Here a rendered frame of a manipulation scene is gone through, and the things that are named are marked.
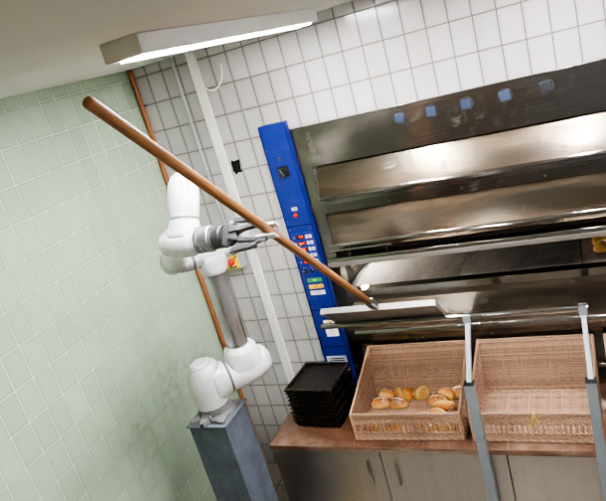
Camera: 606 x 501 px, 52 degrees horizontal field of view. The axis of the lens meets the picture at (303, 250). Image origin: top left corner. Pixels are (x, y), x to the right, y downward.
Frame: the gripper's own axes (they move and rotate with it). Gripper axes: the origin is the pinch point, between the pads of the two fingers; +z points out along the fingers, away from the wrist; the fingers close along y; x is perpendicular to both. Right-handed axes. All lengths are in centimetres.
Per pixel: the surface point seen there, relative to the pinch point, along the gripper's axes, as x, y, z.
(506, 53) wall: -75, -100, 69
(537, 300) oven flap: -153, -11, 66
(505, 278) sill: -144, -20, 52
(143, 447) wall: -100, 64, -122
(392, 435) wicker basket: -144, 54, -6
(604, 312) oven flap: -156, -3, 94
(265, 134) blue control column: -81, -89, -52
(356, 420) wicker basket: -138, 48, -23
